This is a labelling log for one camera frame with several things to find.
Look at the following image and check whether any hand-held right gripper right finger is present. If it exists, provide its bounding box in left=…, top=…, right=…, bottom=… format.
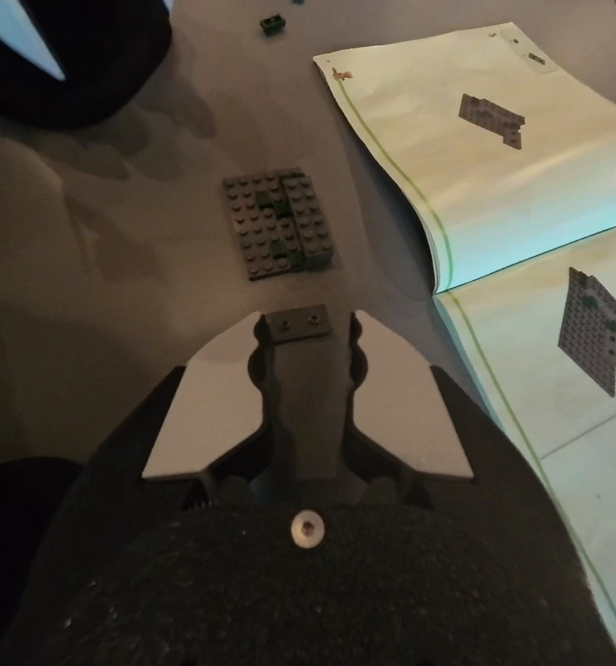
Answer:
left=340, top=309, right=474, bottom=485

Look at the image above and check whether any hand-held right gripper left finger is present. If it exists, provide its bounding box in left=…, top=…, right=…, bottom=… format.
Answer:
left=141, top=311, right=278, bottom=488

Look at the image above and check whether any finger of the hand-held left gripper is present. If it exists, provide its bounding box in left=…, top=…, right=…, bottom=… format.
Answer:
left=0, top=0, right=67, bottom=81

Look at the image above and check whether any dark grey small plate brick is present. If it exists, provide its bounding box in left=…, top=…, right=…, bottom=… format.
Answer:
left=265, top=304, right=336, bottom=345

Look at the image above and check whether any grey baseplate brick assembly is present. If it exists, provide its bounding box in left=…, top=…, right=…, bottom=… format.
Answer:
left=221, top=166, right=341, bottom=283

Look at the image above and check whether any instruction booklet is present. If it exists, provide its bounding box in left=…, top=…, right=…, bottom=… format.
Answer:
left=312, top=21, right=616, bottom=654

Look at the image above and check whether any grey desk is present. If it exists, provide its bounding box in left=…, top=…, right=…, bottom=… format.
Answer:
left=0, top=0, right=616, bottom=479

